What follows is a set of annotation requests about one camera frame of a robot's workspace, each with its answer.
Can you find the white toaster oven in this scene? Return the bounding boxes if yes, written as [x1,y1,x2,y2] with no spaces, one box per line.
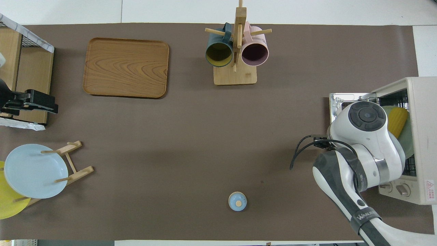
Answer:
[329,77,437,205]

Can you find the pale green plate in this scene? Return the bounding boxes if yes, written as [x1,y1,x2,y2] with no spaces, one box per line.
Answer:
[382,105,414,160]

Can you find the pink mug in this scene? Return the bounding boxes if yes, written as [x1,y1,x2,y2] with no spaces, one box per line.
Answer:
[241,22,270,67]

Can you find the brown table mat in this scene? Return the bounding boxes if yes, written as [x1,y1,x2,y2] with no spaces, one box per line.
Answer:
[0,23,435,241]

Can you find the wooden mug tree stand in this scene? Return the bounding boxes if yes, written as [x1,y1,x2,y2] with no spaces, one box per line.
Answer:
[205,0,272,86]

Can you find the wooden plate rack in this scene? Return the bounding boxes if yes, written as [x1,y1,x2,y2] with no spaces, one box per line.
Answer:
[14,140,94,209]

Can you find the small blue lidded jar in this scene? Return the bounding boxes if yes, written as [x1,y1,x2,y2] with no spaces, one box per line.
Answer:
[228,191,247,211]

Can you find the black wire basket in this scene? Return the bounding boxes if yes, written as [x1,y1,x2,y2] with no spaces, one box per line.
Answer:
[0,20,40,48]

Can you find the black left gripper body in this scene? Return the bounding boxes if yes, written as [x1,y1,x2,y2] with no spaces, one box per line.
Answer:
[0,79,55,117]

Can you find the wooden serving tray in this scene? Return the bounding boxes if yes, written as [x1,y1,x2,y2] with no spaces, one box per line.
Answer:
[83,38,170,99]

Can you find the dark teal mug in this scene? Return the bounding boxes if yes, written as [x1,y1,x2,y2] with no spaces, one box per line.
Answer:
[205,23,234,68]

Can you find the wooden step shelf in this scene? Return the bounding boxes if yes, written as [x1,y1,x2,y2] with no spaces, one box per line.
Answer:
[0,27,54,124]

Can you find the white checked cloth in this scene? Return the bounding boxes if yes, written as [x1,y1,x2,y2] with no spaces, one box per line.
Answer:
[0,14,54,131]

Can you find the yellow corn cob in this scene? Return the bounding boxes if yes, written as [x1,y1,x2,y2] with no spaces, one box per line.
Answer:
[387,107,409,139]

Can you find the light blue plate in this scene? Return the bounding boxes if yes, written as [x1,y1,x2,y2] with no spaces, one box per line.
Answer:
[4,144,69,199]

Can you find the yellow plate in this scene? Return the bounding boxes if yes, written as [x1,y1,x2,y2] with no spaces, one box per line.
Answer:
[0,161,31,220]

